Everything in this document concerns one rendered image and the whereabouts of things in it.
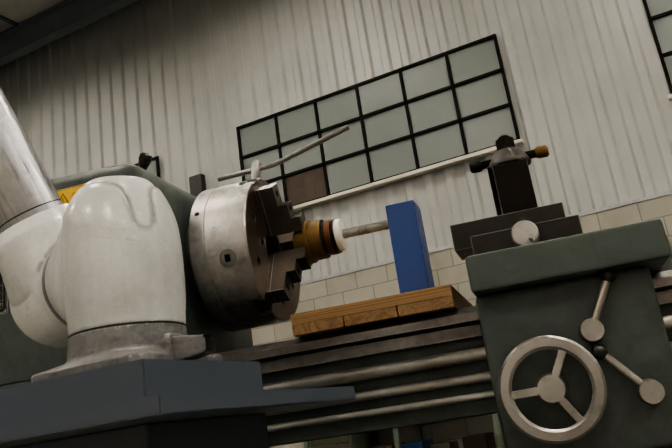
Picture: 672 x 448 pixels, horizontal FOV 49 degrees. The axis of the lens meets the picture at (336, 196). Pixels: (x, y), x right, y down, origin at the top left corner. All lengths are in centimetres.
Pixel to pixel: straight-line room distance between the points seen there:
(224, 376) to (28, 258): 36
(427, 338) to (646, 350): 36
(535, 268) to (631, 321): 16
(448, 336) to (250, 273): 41
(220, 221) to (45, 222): 43
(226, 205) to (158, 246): 53
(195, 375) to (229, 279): 57
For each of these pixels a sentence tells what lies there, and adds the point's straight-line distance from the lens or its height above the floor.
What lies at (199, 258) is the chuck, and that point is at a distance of 151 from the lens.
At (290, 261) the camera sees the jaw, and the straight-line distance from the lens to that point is 155.
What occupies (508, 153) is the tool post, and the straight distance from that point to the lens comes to 144.
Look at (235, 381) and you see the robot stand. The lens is 102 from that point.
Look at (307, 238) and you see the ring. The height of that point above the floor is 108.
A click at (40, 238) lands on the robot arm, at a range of 119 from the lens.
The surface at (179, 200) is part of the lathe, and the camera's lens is 160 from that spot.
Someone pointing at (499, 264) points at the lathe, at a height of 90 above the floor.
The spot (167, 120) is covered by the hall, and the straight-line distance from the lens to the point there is 1107.
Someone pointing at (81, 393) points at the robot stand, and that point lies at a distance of 93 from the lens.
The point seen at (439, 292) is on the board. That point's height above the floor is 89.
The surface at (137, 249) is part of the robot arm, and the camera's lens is 100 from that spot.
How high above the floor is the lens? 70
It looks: 17 degrees up
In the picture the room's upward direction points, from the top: 9 degrees counter-clockwise
